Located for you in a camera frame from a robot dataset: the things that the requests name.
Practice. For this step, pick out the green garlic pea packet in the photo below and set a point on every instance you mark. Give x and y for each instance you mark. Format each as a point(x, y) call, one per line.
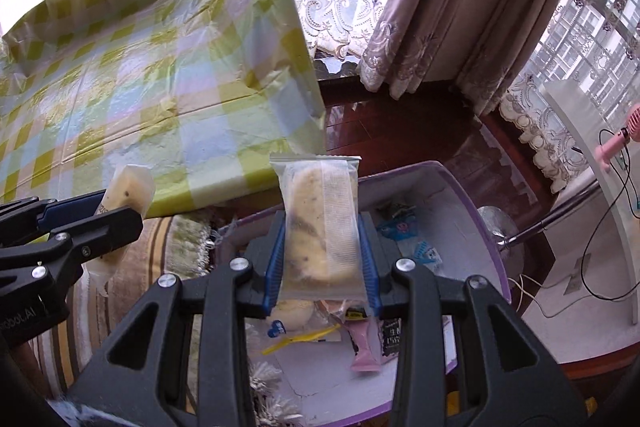
point(394, 210)

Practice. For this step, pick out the purple white cardboard box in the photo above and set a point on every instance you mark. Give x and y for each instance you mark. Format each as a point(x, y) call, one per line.
point(317, 377)

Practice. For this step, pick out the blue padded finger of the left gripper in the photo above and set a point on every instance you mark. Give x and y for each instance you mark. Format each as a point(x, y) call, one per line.
point(30, 215)

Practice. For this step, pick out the blue pink cartoon snack packet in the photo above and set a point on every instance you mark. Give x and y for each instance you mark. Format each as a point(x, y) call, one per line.
point(422, 252)

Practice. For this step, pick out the clear cream cake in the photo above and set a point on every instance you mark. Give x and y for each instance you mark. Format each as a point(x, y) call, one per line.
point(322, 257)

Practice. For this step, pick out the white curved stand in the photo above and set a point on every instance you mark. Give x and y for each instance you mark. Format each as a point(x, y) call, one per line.
point(584, 122)

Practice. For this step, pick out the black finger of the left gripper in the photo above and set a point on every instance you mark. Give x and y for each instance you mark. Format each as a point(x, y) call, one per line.
point(56, 259)

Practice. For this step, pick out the tasselled green cushion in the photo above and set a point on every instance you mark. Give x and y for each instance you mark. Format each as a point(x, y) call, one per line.
point(192, 242)

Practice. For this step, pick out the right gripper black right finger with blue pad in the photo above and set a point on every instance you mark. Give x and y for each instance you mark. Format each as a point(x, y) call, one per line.
point(465, 357)

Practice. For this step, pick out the pink snack bar wrapper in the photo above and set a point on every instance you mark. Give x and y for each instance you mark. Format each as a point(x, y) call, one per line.
point(365, 361)

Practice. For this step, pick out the blue candy packet rear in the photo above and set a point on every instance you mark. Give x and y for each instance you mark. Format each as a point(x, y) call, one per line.
point(400, 228)

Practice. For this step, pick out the white bread snack packet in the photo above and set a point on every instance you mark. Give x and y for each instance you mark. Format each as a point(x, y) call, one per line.
point(132, 186)

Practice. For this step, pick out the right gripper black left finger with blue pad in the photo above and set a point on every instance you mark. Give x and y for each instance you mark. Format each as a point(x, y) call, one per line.
point(179, 357)

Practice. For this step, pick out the green checkered plastic tablecloth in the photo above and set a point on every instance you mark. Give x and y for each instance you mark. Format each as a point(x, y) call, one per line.
point(201, 92)

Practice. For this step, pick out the orange striped cake packet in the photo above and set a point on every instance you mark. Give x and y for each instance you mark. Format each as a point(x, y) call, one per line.
point(337, 308)

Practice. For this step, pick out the black pink chocolate packet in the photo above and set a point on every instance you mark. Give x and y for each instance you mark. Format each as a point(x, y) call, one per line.
point(389, 332)

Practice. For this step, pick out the round cream cake packet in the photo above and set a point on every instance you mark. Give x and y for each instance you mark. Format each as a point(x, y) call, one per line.
point(293, 313)

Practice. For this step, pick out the yellow lemon candy packet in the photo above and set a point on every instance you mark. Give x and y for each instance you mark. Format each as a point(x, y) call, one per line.
point(321, 334)

